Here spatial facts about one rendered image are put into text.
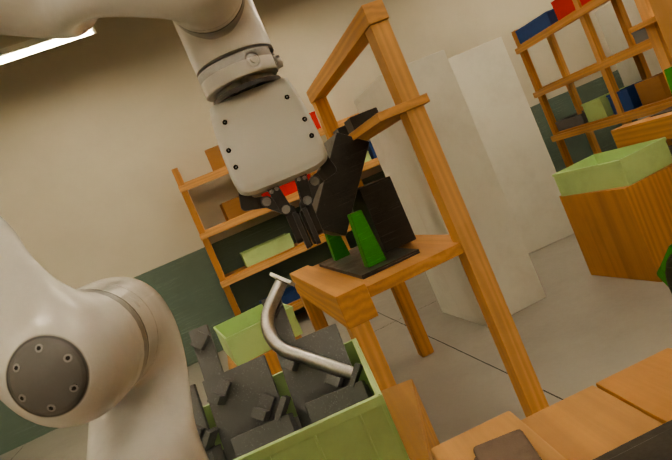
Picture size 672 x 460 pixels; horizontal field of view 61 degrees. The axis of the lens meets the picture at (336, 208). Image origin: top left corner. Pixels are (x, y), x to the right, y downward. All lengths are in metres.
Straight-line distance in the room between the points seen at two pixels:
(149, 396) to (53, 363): 0.16
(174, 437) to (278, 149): 0.31
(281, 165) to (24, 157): 7.01
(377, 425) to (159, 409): 0.50
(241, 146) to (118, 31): 7.11
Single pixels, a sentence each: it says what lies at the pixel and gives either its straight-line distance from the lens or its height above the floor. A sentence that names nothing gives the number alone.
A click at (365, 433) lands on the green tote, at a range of 1.07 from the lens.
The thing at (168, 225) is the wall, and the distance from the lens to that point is 7.18.
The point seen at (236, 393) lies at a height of 0.99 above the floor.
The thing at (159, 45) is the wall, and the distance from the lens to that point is 7.56.
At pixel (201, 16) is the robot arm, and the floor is 1.51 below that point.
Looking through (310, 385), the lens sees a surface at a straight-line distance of 1.32.
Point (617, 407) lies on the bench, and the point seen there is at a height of 0.88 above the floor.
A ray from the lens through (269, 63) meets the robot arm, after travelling 0.58.
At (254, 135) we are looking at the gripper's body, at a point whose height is 1.41.
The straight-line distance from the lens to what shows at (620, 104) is 6.60.
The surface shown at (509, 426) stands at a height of 0.90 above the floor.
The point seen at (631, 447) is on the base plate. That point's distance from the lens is 0.82.
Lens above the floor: 1.33
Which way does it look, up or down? 2 degrees down
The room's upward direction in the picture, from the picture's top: 23 degrees counter-clockwise
